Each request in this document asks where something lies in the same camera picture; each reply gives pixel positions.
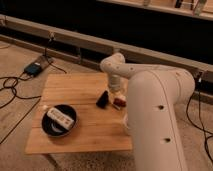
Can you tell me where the black cable right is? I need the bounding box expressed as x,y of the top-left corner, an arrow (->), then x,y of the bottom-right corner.
185,74 -> 213,164

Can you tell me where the white card box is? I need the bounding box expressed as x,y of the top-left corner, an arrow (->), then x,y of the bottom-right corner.
118,95 -> 126,101

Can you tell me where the white power strip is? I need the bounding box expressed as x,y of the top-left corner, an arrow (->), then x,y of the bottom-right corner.
47,107 -> 74,130

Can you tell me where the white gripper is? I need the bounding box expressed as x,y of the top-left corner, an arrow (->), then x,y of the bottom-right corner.
108,75 -> 125,93

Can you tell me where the black smartphone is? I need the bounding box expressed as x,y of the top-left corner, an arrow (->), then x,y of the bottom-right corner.
96,91 -> 109,108

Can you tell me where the wooden table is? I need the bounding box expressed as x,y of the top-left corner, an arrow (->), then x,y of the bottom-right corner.
24,73 -> 134,168

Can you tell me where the black bowl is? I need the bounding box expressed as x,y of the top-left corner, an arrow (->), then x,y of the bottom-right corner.
42,104 -> 77,137

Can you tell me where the red pepper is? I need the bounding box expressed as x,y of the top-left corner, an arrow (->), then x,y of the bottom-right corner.
113,98 -> 126,107

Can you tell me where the black power adapter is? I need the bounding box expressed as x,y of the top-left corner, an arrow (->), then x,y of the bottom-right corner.
24,63 -> 42,76

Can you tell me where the black floor cable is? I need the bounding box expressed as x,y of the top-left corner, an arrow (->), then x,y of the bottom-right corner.
0,59 -> 68,145

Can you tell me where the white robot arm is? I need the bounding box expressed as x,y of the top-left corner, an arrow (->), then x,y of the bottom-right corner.
100,53 -> 195,171

